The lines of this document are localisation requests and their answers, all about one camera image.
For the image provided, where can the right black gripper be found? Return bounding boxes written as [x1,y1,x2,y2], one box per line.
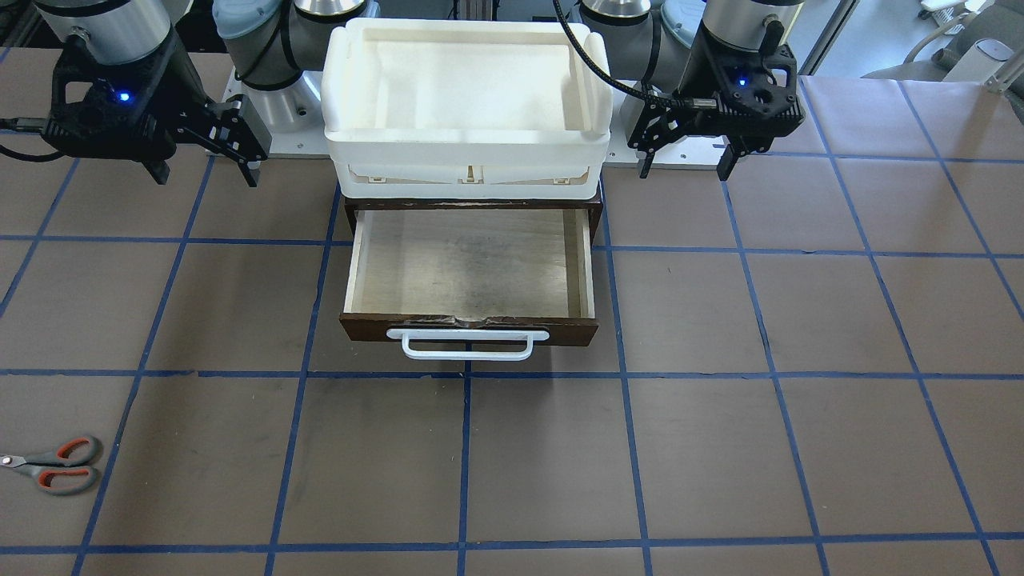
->
[42,32,270,187]

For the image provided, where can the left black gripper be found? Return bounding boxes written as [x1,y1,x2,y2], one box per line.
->
[626,20,804,182]

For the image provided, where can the wooden drawer with white handle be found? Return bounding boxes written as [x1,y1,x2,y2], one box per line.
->
[340,206,599,362]

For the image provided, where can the grey orange handled scissors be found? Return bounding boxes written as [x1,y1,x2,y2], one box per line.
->
[1,434,100,496]

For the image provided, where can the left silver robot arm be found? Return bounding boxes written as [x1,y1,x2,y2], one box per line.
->
[570,1,805,180]

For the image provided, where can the dark brown drawer cabinet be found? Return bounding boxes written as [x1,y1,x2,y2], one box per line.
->
[342,186,604,240]

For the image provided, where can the white foam box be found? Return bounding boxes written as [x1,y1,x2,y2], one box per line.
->
[321,18,612,200]

